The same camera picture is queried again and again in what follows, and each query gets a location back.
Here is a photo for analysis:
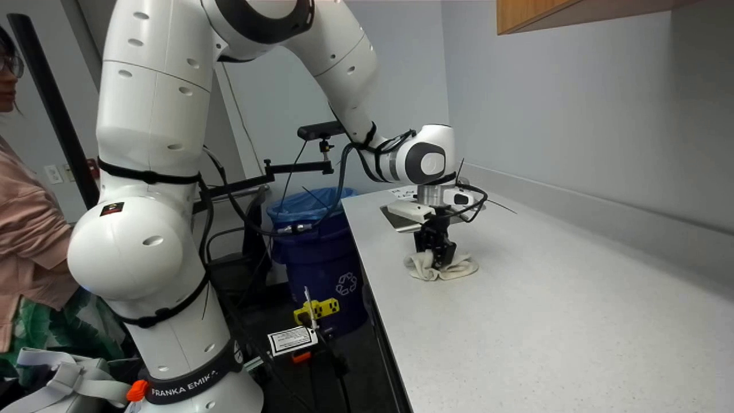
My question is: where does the orange knob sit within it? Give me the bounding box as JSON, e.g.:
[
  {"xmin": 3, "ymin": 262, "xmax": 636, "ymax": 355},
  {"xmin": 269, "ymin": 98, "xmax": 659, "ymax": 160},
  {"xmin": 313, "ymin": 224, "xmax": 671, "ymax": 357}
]
[{"xmin": 124, "ymin": 379, "xmax": 148, "ymax": 407}]

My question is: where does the black leaning pole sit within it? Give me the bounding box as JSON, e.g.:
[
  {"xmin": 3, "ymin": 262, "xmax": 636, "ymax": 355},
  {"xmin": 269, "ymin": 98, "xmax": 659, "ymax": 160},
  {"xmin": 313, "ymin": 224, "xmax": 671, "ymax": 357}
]
[{"xmin": 6, "ymin": 12, "xmax": 100, "ymax": 208}]

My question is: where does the cream wiping cloth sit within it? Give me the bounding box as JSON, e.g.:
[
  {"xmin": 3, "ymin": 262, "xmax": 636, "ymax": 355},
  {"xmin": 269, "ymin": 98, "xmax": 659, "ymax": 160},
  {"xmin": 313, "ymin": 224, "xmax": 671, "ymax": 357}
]
[{"xmin": 401, "ymin": 247, "xmax": 481, "ymax": 284}]

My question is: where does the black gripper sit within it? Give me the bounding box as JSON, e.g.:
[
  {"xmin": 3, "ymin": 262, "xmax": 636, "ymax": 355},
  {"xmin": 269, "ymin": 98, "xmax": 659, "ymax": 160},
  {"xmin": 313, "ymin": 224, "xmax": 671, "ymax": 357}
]
[{"xmin": 412, "ymin": 208, "xmax": 461, "ymax": 273}]

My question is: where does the steel counter sink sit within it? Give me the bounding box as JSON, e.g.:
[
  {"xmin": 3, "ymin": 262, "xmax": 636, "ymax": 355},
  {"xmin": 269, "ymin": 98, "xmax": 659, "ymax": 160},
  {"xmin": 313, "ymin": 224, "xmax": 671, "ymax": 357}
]
[{"xmin": 378, "ymin": 199, "xmax": 419, "ymax": 231}]

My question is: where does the white counter backsplash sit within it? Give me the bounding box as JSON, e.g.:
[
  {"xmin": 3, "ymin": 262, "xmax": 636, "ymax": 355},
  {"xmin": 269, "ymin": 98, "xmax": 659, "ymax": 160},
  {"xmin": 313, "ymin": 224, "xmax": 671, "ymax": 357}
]
[{"xmin": 456, "ymin": 159, "xmax": 734, "ymax": 289}]

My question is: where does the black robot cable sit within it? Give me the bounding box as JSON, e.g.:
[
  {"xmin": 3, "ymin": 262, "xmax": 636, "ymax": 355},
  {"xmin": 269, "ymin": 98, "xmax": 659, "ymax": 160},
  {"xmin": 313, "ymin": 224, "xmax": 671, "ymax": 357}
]
[{"xmin": 194, "ymin": 122, "xmax": 490, "ymax": 266}]

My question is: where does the wooden wall cabinet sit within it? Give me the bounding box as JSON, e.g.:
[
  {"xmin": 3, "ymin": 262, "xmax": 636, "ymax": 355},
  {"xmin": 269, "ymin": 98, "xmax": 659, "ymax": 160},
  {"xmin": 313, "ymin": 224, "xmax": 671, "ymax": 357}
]
[{"xmin": 493, "ymin": 0, "xmax": 690, "ymax": 36}]

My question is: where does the black stereo camera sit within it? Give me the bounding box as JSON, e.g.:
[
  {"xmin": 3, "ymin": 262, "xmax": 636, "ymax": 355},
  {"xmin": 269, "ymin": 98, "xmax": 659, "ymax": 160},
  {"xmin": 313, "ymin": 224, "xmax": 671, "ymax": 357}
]
[{"xmin": 295, "ymin": 120, "xmax": 351, "ymax": 142}]

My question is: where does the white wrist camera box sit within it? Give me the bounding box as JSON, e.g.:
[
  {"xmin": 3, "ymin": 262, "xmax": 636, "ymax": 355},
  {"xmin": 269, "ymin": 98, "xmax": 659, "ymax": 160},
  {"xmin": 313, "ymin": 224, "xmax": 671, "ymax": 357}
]
[{"xmin": 382, "ymin": 199, "xmax": 430, "ymax": 224}]

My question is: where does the blue plastic bin liner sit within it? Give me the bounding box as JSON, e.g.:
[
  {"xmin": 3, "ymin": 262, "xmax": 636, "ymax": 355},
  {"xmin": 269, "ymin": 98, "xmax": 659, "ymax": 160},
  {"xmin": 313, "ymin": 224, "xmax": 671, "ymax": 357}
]
[{"xmin": 265, "ymin": 187, "xmax": 360, "ymax": 231}]

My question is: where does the white label card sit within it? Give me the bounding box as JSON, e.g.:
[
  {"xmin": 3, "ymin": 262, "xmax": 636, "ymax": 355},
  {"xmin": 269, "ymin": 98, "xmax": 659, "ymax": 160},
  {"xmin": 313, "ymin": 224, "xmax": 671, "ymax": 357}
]
[{"xmin": 263, "ymin": 326, "xmax": 321, "ymax": 357}]

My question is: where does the yellow clamp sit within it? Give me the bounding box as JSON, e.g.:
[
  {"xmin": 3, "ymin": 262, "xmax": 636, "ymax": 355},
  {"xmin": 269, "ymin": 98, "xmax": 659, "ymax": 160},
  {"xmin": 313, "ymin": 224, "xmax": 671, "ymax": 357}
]
[{"xmin": 290, "ymin": 284, "xmax": 342, "ymax": 331}]

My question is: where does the blue recycling bin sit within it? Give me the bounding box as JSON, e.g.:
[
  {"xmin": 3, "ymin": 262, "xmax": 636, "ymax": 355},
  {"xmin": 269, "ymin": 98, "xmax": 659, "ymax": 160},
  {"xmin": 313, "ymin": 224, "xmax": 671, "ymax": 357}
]
[{"xmin": 269, "ymin": 187, "xmax": 370, "ymax": 339}]

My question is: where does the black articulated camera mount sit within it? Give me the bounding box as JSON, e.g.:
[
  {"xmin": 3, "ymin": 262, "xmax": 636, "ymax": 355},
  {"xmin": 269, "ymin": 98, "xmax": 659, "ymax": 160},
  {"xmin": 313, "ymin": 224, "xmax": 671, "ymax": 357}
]
[{"xmin": 198, "ymin": 139, "xmax": 336, "ymax": 216}]

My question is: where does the person in pink shirt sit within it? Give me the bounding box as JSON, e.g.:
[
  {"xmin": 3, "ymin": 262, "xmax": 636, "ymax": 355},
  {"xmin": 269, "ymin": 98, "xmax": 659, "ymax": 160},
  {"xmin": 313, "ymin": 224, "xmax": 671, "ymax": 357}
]
[{"xmin": 0, "ymin": 26, "xmax": 133, "ymax": 364}]

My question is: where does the grey fabric strap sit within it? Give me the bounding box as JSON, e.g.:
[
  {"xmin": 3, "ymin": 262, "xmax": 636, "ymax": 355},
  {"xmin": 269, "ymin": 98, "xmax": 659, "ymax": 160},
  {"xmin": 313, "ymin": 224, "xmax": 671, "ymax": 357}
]
[{"xmin": 0, "ymin": 347, "xmax": 133, "ymax": 413}]

